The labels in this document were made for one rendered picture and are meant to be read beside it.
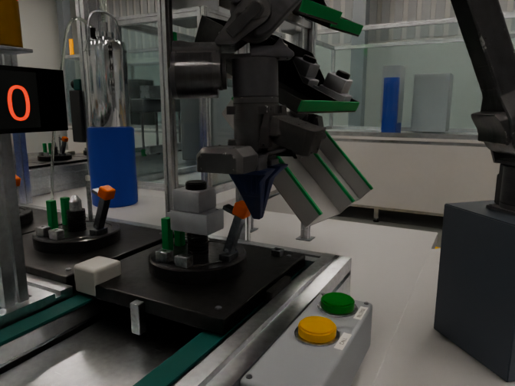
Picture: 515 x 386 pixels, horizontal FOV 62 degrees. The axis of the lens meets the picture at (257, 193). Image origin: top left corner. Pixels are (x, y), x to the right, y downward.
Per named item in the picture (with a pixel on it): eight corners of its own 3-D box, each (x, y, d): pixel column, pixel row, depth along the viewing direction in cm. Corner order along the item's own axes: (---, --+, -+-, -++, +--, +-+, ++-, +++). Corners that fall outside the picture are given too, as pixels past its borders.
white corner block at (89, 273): (123, 287, 60) (122, 260, 59) (97, 299, 56) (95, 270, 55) (100, 280, 62) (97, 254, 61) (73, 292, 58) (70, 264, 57)
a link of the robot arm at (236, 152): (190, 97, 47) (238, 95, 44) (267, 99, 63) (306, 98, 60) (194, 171, 49) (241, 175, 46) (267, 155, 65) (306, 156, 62)
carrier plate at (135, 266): (305, 266, 68) (306, 253, 67) (224, 336, 47) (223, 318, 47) (184, 243, 79) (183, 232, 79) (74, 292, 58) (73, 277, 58)
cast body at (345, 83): (346, 109, 94) (360, 78, 91) (339, 109, 90) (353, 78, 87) (315, 93, 97) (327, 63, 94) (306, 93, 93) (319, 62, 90)
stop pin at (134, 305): (146, 331, 53) (145, 301, 52) (139, 335, 52) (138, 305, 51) (138, 328, 53) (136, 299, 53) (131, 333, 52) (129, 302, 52)
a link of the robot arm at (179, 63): (266, 7, 55) (173, 8, 55) (270, -10, 47) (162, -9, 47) (267, 97, 57) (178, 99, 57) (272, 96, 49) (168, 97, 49)
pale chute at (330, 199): (339, 214, 86) (355, 201, 83) (305, 228, 76) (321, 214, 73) (261, 112, 94) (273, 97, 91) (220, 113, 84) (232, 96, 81)
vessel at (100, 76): (139, 126, 151) (134, 12, 144) (109, 128, 139) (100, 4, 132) (111, 125, 158) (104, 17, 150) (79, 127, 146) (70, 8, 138)
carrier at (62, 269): (177, 243, 80) (175, 176, 77) (67, 290, 59) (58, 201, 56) (86, 226, 91) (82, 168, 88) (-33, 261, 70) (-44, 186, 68)
